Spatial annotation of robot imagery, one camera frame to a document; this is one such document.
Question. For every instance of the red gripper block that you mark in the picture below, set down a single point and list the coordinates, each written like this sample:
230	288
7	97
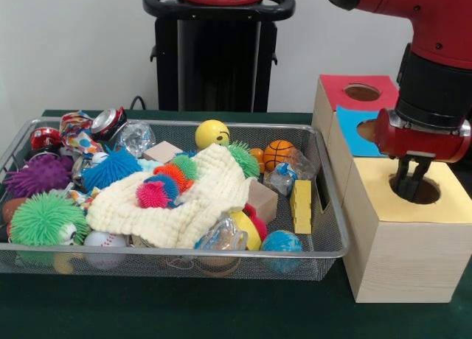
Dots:
424	143

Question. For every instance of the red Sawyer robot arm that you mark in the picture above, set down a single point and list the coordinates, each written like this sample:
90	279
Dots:
442	33

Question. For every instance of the wooden box with three holes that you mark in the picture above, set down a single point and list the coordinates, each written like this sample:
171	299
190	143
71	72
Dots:
405	261

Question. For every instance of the shallow mesh bin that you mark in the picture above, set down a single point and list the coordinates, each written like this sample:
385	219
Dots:
140	267

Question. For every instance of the yellow foam block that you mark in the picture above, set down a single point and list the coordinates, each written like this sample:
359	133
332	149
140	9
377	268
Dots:
301	210

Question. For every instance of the orange basketball toy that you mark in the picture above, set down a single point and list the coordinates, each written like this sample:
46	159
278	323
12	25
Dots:
278	154

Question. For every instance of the blue globe ball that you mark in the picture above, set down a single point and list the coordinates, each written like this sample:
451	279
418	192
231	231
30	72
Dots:
280	242

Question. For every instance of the yellow smiley ball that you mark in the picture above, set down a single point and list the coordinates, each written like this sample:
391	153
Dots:
210	134

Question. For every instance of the multicolour spiky caterpillar toy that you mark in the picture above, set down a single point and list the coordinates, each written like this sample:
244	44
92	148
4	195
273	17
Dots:
155	193

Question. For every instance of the cream knitted cloth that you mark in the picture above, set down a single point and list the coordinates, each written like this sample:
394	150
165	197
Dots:
155	213

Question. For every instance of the dark green tablecloth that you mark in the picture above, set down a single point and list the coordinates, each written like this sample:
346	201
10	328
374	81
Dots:
184	309

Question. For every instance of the large blue spiky ball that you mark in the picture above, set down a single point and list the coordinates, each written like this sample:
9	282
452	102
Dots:
110	169

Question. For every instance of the crushed red soda can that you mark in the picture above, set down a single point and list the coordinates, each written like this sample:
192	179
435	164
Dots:
108	123

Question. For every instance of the large green spiky ball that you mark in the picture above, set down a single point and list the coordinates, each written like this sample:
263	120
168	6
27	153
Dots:
44	217

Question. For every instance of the purple spiky ball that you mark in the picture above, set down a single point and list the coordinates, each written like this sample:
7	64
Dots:
40	175

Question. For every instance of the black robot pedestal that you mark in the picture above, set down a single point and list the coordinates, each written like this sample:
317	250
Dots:
217	59

